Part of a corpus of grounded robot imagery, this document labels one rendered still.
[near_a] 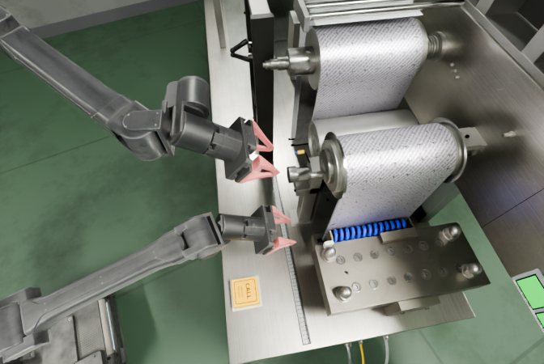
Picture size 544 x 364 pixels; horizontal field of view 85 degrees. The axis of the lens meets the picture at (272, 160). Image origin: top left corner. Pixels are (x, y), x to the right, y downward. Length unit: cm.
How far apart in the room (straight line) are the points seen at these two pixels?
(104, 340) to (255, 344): 97
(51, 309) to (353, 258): 65
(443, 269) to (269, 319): 46
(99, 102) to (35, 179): 213
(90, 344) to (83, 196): 101
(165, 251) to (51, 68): 38
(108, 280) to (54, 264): 157
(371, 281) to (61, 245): 189
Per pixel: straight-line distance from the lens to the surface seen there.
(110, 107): 52
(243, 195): 100
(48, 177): 260
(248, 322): 89
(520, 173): 73
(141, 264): 66
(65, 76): 62
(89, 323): 177
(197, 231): 63
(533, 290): 79
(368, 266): 82
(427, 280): 86
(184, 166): 222
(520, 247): 78
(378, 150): 63
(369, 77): 74
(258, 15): 70
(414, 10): 77
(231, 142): 49
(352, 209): 73
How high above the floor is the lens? 179
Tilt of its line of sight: 56 degrees down
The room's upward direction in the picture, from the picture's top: straight up
